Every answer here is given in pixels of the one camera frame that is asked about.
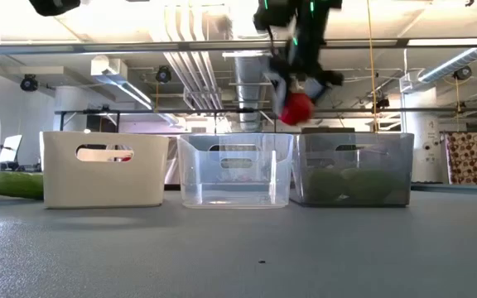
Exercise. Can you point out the white box air duct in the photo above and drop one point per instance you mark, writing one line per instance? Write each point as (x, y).
(108, 66)

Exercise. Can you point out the silver round ceiling duct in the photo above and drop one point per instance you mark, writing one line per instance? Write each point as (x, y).
(251, 97)

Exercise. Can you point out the white opaque plastic basket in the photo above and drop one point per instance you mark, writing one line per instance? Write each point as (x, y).
(102, 182)

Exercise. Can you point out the black background frame bar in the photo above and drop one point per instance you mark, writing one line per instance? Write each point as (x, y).
(429, 110)

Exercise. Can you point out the black ceiling-hung device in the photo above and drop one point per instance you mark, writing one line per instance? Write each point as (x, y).
(463, 73)
(28, 83)
(163, 74)
(381, 103)

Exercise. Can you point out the green cucumber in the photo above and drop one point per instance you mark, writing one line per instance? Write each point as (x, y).
(13, 185)

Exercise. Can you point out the clear plastic basket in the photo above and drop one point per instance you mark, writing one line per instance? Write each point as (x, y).
(234, 182)

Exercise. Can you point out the aluminium frame crossbar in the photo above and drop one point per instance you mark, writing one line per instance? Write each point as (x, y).
(139, 46)

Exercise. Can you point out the silver spiral duct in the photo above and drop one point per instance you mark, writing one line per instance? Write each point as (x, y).
(445, 68)

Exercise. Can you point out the red tomato with green stem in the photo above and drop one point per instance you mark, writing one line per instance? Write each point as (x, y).
(297, 109)

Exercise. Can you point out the red dotted patterned cloth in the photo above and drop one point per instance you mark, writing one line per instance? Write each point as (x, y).
(466, 159)

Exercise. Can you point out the computer monitor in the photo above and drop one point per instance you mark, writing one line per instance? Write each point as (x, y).
(11, 149)

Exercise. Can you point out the grey translucent plastic basket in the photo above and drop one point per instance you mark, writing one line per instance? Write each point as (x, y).
(354, 155)

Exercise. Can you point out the round green fruit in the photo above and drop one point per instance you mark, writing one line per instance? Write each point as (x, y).
(369, 185)
(325, 186)

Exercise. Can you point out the white round column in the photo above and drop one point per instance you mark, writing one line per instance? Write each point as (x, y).
(425, 140)

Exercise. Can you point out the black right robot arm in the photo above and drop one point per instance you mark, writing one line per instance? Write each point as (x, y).
(309, 25)

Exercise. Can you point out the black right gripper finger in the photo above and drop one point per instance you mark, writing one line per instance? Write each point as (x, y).
(280, 95)
(315, 90)

